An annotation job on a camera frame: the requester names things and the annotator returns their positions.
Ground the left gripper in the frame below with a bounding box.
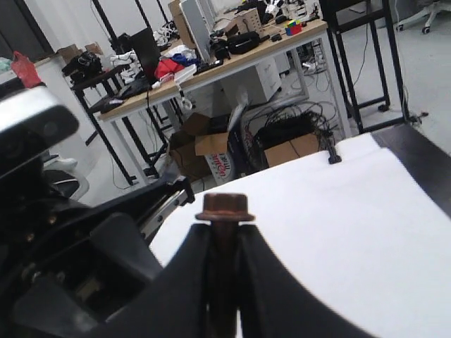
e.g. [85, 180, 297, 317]
[0, 135, 197, 338]

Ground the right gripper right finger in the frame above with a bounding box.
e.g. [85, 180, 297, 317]
[239, 223, 375, 338]

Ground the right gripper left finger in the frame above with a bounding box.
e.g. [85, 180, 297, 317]
[100, 223, 213, 338]

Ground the rusty brown flange bolt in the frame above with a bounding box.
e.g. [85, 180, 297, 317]
[195, 192, 255, 338]

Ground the open cardboard box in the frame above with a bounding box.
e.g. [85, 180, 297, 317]
[167, 112, 232, 186]

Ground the small cardboard box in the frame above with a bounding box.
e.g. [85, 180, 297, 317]
[225, 8, 264, 37]

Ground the black table clamp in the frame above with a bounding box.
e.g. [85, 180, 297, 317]
[326, 139, 343, 165]

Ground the black metal rack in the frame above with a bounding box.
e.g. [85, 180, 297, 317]
[69, 65, 171, 187]

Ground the red plastic bag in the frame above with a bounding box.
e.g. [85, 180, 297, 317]
[10, 51, 42, 88]

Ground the red cloth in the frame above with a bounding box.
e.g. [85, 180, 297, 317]
[154, 58, 186, 81]

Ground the white drawer cabinet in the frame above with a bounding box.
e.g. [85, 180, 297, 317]
[252, 58, 283, 104]

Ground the black monitor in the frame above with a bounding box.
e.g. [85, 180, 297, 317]
[131, 27, 162, 85]

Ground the black pouch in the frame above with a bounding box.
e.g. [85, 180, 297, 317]
[226, 31, 262, 56]

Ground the grey monitor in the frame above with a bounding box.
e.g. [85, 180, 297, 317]
[178, 0, 214, 63]

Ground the colourful puzzle cube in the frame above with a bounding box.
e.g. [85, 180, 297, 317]
[284, 19, 304, 37]

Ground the white office chair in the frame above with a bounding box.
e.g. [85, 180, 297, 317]
[395, 0, 451, 35]

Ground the brown cardboard box with cables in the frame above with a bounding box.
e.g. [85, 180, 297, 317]
[262, 132, 322, 168]

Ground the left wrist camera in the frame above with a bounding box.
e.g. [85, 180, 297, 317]
[0, 86, 81, 177]

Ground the black cable bundle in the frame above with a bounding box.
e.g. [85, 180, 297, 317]
[246, 100, 339, 149]

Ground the wooden desk with white frame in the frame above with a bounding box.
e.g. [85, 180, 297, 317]
[97, 18, 353, 186]

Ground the black metal frame stand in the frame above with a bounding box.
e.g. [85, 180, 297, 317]
[318, 0, 412, 135]

